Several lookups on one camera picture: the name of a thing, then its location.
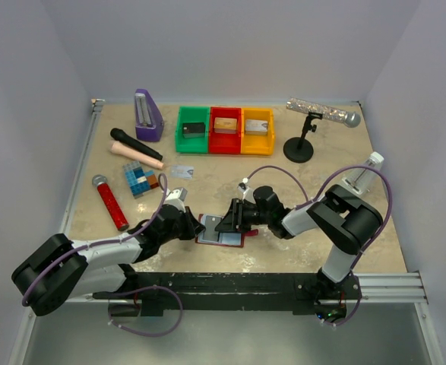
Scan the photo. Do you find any blue toy brick block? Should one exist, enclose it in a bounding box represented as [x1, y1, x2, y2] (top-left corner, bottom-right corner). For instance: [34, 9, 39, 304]
[122, 161, 160, 198]

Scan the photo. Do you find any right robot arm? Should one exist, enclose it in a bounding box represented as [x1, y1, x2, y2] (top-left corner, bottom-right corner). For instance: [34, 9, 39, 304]
[214, 185, 384, 298]

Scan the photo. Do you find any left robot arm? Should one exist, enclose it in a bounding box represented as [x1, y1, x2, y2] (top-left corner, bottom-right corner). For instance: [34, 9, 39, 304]
[11, 204, 205, 316]

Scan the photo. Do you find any pink microphone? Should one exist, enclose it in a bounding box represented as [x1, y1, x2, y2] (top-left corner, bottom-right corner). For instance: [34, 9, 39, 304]
[109, 141, 165, 170]

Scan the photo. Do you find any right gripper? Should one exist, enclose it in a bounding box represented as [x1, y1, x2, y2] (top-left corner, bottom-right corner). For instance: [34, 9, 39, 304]
[215, 198, 272, 233]

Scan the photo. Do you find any red leather card holder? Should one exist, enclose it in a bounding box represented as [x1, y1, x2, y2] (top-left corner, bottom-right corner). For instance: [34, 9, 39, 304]
[195, 214, 258, 248]

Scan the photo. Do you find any purple metronome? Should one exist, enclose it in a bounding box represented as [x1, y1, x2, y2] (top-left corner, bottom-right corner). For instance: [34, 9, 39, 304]
[134, 89, 164, 142]

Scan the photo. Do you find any aluminium frame rail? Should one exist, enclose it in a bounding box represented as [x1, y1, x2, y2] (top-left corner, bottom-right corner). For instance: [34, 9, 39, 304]
[59, 99, 106, 233]

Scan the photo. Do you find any silver card stack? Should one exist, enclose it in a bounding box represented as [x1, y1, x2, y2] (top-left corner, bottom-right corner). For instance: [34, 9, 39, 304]
[245, 119, 269, 135]

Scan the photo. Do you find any red glitter microphone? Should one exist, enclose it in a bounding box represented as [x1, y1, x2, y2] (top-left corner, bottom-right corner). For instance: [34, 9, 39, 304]
[92, 174, 129, 232]

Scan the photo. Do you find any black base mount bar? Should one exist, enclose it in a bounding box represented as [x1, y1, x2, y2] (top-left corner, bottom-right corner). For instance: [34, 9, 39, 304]
[93, 271, 362, 316]

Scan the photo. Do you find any blue credit card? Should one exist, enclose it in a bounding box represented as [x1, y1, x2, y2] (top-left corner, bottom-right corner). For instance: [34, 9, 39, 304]
[170, 165, 194, 179]

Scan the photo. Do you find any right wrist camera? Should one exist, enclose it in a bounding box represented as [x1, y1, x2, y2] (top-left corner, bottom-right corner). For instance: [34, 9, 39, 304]
[238, 177, 255, 204]

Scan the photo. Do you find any black microphone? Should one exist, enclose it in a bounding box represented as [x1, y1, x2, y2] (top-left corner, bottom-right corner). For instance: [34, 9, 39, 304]
[110, 128, 163, 161]

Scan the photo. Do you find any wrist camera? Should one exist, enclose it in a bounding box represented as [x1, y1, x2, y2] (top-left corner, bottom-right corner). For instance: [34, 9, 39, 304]
[164, 187, 188, 212]
[238, 177, 255, 204]

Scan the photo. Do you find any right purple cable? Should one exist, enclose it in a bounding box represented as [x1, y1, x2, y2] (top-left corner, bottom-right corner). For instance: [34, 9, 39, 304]
[241, 165, 394, 328]

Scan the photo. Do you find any yellow plastic bin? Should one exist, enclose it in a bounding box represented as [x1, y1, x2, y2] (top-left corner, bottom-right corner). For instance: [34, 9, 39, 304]
[241, 107, 275, 156]

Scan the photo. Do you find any green plastic bin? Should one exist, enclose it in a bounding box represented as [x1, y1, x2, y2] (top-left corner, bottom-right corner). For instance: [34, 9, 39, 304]
[175, 106, 210, 154]

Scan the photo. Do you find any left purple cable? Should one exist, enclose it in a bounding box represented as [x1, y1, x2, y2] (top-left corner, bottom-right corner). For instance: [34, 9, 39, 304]
[21, 173, 185, 338]

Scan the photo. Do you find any red plastic bin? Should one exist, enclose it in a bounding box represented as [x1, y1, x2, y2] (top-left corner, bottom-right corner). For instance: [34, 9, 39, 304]
[208, 106, 242, 154]

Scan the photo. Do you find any gold card stack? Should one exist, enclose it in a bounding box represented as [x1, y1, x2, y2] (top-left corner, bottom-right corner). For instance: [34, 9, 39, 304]
[214, 117, 238, 135]

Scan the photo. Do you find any black microphone stand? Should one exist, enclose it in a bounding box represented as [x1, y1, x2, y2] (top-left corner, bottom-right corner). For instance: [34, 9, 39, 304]
[283, 113, 323, 163]

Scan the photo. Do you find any purple cable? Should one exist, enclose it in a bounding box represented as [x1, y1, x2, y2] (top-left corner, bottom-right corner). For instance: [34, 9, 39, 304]
[241, 165, 394, 328]
[21, 173, 185, 338]

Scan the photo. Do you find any grey credit card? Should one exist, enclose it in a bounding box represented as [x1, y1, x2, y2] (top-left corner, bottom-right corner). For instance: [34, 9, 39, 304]
[199, 214, 222, 244]

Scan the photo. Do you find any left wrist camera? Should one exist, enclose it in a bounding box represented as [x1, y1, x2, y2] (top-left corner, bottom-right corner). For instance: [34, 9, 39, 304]
[164, 187, 188, 212]

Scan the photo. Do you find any black card stack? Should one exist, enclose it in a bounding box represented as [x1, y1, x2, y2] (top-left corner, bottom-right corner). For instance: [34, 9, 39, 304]
[182, 122, 206, 139]

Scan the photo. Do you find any white metronome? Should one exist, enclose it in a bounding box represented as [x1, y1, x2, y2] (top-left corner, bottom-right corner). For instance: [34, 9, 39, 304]
[340, 151, 384, 196]

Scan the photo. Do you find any silver glitter microphone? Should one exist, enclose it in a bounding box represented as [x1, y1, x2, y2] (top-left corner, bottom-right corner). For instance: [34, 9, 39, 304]
[286, 97, 361, 128]

